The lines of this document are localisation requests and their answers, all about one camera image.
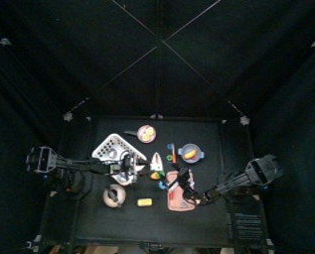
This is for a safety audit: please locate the red orange toy stick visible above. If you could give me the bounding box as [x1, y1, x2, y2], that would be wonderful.
[171, 142, 179, 164]

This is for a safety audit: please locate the grey toy pot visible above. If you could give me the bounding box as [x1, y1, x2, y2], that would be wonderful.
[178, 142, 207, 165]

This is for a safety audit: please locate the toy pan with eggs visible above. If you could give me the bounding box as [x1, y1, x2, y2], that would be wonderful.
[123, 124, 159, 145]

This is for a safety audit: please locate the diagonal frame wire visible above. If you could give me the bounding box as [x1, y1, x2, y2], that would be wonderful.
[68, 0, 223, 113]
[112, 0, 247, 118]

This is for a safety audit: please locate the white printed label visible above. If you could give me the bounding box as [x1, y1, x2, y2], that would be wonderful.
[234, 212, 269, 243]

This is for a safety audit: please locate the yellow orange toy food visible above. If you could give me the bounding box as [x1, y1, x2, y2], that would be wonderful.
[184, 149, 199, 160]

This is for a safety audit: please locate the yellow white toy block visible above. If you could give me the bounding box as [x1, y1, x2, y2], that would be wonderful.
[136, 197, 155, 208]

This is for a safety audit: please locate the vertical metal frame pole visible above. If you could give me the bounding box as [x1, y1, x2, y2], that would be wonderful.
[153, 0, 163, 119]

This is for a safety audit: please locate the white plastic basket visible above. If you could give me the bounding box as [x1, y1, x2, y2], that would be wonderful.
[91, 132, 148, 187]

